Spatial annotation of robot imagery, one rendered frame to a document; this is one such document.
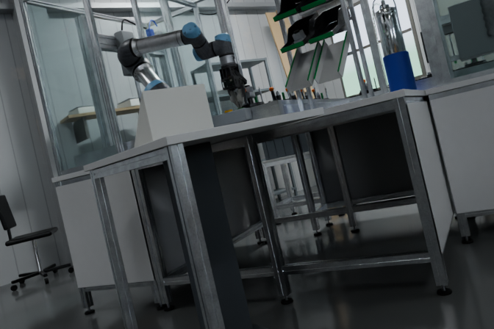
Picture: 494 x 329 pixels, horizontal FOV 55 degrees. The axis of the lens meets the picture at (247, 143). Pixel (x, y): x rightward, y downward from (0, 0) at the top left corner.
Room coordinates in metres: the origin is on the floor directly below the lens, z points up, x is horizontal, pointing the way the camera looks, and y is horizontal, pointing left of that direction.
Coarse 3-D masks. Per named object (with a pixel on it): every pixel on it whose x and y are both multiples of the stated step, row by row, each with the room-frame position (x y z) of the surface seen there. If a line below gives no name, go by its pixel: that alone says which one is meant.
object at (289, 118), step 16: (304, 112) 1.83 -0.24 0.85; (320, 112) 1.87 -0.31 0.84; (224, 128) 1.61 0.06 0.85; (240, 128) 1.64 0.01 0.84; (256, 128) 1.71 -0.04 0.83; (272, 128) 2.12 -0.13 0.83; (144, 144) 1.62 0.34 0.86; (160, 144) 1.52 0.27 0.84; (192, 144) 1.85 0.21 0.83; (112, 160) 1.89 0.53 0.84
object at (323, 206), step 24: (360, 120) 3.78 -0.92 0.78; (384, 120) 3.69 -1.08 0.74; (312, 144) 3.93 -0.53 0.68; (360, 144) 3.80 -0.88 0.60; (384, 144) 3.71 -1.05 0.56; (336, 168) 3.90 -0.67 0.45; (360, 168) 3.82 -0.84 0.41; (384, 168) 3.73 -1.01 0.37; (408, 168) 3.65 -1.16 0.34; (336, 192) 3.93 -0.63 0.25; (360, 192) 3.84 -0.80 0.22; (384, 192) 3.75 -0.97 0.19; (408, 192) 3.62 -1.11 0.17
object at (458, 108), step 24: (432, 96) 2.58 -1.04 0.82; (456, 96) 2.52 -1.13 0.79; (480, 96) 2.47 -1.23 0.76; (456, 120) 2.53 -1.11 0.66; (480, 120) 2.48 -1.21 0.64; (456, 144) 2.54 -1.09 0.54; (480, 144) 2.49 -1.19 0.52; (456, 168) 2.55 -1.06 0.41; (480, 168) 2.50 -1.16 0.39; (456, 192) 2.57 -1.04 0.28; (480, 192) 2.51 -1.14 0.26
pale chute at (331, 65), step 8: (344, 40) 2.28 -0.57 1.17; (328, 48) 2.40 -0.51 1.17; (336, 48) 2.36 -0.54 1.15; (344, 48) 2.26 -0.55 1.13; (320, 56) 2.33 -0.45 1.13; (328, 56) 2.36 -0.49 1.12; (336, 56) 2.32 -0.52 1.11; (344, 56) 2.24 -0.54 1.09; (320, 64) 2.31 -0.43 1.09; (328, 64) 2.32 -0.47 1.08; (336, 64) 2.28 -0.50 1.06; (344, 64) 2.23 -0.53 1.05; (320, 72) 2.29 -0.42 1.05; (328, 72) 2.27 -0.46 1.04; (336, 72) 2.24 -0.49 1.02; (320, 80) 2.27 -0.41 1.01; (328, 80) 2.23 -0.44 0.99
